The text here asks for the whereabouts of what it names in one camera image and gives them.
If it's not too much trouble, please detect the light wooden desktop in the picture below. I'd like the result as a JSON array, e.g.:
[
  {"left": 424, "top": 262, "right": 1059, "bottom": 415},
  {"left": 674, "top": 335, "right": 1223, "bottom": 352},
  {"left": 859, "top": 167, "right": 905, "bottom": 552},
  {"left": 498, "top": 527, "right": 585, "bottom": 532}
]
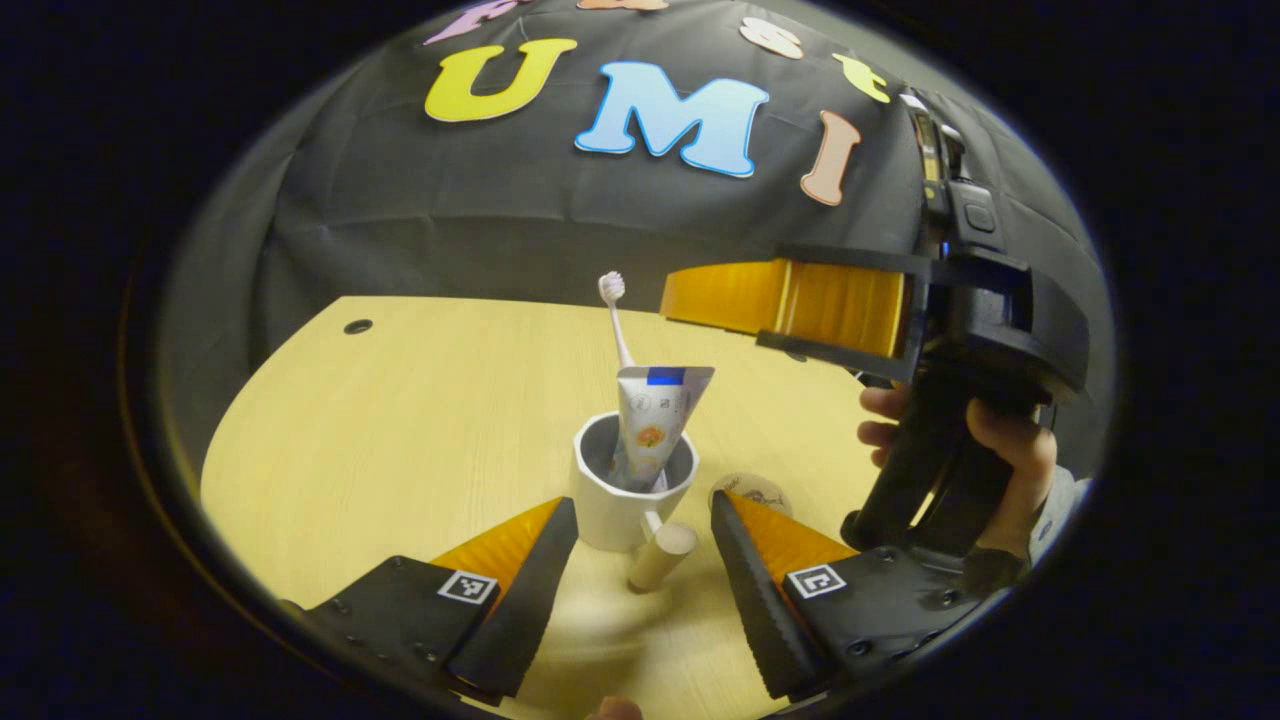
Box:
[{"left": 200, "top": 295, "right": 961, "bottom": 720}]

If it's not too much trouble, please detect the black backdrop cloth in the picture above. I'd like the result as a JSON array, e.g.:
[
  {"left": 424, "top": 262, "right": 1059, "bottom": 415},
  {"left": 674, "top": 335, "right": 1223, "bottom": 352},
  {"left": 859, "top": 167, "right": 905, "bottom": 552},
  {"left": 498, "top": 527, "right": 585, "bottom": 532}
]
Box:
[{"left": 165, "top": 0, "right": 1116, "bottom": 471}]

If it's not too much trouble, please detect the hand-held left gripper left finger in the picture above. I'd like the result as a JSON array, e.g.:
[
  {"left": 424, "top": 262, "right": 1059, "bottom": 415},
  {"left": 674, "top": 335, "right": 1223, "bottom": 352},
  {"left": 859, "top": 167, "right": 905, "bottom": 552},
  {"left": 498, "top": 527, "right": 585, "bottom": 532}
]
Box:
[{"left": 300, "top": 497, "right": 581, "bottom": 706}]

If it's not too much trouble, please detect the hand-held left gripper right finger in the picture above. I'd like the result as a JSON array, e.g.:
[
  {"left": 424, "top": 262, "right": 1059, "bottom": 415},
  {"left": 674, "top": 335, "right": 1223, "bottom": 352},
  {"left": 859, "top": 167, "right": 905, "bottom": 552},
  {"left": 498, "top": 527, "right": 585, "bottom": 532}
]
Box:
[{"left": 710, "top": 490, "right": 986, "bottom": 701}]

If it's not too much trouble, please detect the white cup with wooden handle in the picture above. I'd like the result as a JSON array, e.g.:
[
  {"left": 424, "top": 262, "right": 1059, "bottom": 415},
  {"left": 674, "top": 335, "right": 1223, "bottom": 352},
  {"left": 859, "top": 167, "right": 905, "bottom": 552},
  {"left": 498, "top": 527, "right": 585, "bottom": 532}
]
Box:
[{"left": 572, "top": 412, "right": 701, "bottom": 593}]

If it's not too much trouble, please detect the white toothpaste tube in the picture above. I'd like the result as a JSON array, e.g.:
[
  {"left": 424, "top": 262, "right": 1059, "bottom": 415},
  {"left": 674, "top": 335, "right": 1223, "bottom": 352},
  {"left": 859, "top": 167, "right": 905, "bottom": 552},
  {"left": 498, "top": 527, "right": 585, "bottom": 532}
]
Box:
[{"left": 612, "top": 366, "right": 716, "bottom": 493}]

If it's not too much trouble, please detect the white toothbrush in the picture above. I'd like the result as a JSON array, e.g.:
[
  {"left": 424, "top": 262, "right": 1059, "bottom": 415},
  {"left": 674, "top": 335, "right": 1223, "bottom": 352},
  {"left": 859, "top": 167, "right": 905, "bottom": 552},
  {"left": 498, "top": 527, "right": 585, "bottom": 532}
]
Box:
[{"left": 598, "top": 271, "right": 637, "bottom": 369}]

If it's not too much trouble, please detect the round printed coaster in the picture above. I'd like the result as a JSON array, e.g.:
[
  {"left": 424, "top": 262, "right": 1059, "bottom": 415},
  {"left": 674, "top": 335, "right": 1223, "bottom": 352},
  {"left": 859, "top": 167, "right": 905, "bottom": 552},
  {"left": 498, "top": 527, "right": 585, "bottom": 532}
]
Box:
[{"left": 708, "top": 472, "right": 793, "bottom": 519}]

